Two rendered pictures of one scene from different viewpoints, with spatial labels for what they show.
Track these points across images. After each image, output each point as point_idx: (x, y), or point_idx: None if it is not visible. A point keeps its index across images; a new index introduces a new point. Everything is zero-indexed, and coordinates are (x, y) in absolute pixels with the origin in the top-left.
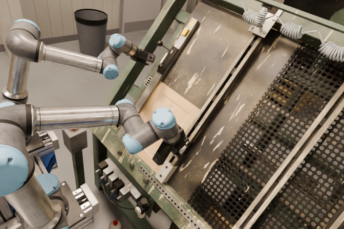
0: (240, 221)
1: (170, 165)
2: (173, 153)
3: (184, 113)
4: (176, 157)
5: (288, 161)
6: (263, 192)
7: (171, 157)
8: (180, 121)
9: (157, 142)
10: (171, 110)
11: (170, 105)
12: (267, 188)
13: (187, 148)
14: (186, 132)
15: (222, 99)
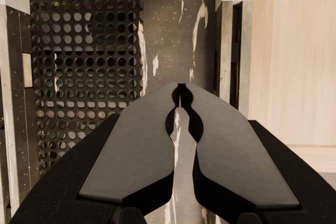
0: (1, 21)
1: None
2: (192, 112)
3: (282, 139)
4: (129, 116)
5: (10, 196)
6: (6, 110)
7: (243, 18)
8: (280, 114)
9: (308, 21)
10: (324, 124)
11: (335, 134)
12: (6, 123)
13: (217, 71)
14: (245, 110)
15: (211, 223)
